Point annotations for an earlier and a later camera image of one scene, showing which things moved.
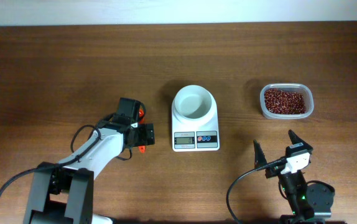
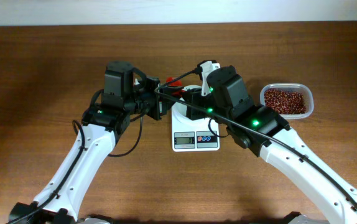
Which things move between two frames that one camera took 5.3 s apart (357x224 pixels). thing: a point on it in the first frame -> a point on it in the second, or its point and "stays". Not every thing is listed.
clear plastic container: [286, 101] stays
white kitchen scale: [194, 120] stays
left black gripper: [145, 132] -> [160, 106]
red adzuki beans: [278, 101] stays
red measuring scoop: [142, 149] -> [178, 83]
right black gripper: [260, 158] -> [193, 96]
